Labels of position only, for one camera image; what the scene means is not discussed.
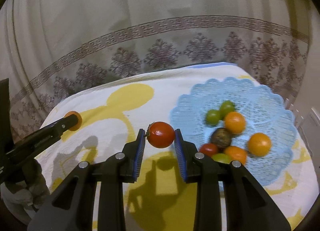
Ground small orange tomato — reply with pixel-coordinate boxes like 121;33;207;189
64;111;82;131

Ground green tomato with stem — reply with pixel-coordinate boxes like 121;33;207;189
211;153;233;164

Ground large orange mandarin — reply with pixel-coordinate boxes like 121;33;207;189
223;146;247;165

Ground large orange tomato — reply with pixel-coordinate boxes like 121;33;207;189
247;132;272;157

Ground small red tomato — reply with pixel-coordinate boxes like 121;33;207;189
199;143;219;157

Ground dark brown avocado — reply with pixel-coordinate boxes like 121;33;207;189
210;128;232;150

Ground light blue lattice basket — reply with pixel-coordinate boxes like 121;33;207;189
170;77;297;185

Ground small green tomato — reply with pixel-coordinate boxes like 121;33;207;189
205;109;221;126

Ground large green tomato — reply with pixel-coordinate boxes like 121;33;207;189
219;100;235;119

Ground red cherry tomato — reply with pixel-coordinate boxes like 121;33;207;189
146;122;175;149

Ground white wifi router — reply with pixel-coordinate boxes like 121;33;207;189
284;95;304;124

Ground patterned beige curtain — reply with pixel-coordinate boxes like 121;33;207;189
1;0;310;141

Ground white wall panel box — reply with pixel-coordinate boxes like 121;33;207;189
298;107;319;154

